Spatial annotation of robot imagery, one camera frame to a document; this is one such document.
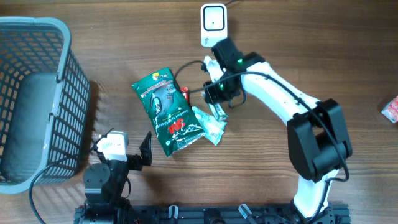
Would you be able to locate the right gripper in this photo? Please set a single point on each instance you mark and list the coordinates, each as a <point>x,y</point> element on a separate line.
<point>214,96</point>

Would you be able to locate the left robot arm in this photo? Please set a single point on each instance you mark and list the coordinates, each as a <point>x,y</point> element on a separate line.
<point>105,181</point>

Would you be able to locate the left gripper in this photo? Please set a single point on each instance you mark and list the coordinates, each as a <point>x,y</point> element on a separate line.
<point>145,149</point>

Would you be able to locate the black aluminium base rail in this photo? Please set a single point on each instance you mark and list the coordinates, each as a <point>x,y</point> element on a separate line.
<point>278,213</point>

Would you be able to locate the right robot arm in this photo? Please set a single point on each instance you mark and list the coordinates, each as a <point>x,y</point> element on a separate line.
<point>318,139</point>

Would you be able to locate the white barcode scanner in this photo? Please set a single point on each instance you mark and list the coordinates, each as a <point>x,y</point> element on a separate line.
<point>214,23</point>

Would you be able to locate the grey plastic shopping basket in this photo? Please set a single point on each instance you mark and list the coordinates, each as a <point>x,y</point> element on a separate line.
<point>45,96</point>

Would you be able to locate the white green box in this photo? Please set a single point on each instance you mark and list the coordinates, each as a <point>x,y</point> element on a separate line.
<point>218,112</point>

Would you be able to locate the light green wipes packet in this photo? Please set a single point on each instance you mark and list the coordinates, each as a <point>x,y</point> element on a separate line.
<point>213,129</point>

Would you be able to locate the green 3M gloves packet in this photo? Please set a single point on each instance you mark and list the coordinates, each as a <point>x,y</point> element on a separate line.
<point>173,120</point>

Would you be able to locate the pink Kleenex tissue pack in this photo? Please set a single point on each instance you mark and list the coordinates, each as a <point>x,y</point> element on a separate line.
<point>390,111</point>

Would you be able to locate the red Nescafe stick sachet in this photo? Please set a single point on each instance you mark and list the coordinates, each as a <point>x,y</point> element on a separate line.
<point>186,93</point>

